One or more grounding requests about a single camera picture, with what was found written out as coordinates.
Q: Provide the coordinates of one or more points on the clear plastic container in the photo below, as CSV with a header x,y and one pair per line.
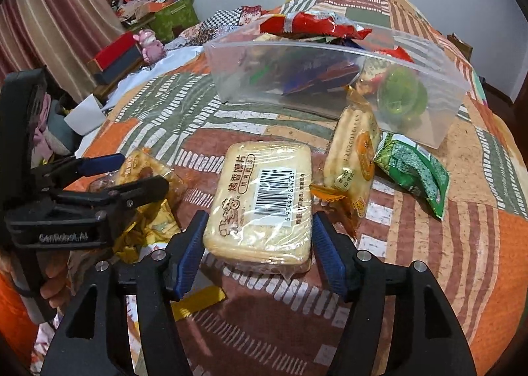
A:
x,y
231,70

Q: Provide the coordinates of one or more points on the pink plush toy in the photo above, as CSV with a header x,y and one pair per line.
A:
x,y
151,46

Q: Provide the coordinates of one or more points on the white paper sheet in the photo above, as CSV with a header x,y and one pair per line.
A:
x,y
84,116

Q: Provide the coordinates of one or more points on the dark flat box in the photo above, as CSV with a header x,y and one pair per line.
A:
x,y
123,68

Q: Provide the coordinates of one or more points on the clear fried snack bag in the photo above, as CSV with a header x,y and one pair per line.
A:
x,y
161,169

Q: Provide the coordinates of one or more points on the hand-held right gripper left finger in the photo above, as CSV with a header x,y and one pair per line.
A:
x,y
189,252

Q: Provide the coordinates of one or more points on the green storage box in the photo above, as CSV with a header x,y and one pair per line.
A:
x,y
173,21

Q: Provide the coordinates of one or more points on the checkered patterned quilt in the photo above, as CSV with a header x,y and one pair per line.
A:
x,y
222,21

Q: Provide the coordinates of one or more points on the red patterned pouch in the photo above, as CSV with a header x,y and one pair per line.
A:
x,y
252,13

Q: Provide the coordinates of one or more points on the dark green snack packet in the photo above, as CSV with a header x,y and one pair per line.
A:
x,y
416,174

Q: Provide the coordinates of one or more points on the orange cracker packet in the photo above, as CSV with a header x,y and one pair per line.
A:
x,y
350,153

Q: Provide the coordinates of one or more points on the white cloth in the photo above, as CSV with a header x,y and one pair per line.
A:
x,y
177,60

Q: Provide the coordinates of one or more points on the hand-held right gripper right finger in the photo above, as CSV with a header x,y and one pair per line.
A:
x,y
330,252

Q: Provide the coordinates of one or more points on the yellow flat packet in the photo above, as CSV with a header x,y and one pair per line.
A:
x,y
198,304

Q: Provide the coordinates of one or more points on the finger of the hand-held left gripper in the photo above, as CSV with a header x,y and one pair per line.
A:
x,y
99,164
140,192

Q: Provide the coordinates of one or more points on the light green snack packet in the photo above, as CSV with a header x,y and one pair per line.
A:
x,y
402,91

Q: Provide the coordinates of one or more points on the beige bread slice packet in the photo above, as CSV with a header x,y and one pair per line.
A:
x,y
255,202

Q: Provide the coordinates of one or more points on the pink cloth bag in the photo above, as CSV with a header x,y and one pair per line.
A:
x,y
44,112

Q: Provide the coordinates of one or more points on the large red snack packet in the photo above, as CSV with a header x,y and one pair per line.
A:
x,y
309,25

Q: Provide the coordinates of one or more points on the striped pink curtain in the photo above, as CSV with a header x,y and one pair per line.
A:
x,y
62,8

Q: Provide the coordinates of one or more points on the person's left hand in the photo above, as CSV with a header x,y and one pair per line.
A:
x,y
57,285

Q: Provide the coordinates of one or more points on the red flat box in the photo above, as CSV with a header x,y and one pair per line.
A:
x,y
113,52

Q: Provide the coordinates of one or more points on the blue snack packet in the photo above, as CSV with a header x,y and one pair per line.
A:
x,y
321,79

